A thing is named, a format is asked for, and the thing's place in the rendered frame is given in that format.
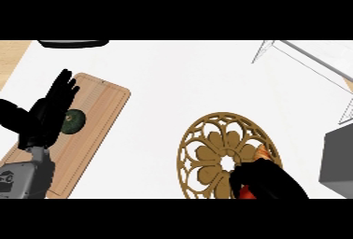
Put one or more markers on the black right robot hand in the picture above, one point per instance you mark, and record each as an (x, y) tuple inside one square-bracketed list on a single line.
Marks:
[(269, 180)]

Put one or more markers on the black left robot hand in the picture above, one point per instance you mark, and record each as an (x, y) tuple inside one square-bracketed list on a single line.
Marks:
[(48, 112)]

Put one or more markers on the red tomato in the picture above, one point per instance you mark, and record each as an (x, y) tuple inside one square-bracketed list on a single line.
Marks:
[(247, 193)]

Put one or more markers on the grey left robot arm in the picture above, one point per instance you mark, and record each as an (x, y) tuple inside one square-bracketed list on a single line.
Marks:
[(22, 179)]

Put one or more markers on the round brown openwork placemat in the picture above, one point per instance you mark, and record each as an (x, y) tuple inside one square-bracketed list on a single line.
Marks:
[(209, 155)]

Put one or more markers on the dark green avocado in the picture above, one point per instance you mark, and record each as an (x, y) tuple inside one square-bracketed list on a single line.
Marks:
[(74, 122)]

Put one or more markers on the wooden cutting board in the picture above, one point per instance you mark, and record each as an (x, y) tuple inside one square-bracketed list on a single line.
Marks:
[(89, 130)]

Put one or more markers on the grey box appliance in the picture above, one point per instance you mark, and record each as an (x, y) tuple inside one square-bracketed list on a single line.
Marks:
[(337, 161)]

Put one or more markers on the black appliance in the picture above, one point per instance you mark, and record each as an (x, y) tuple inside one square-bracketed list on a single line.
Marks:
[(73, 43)]

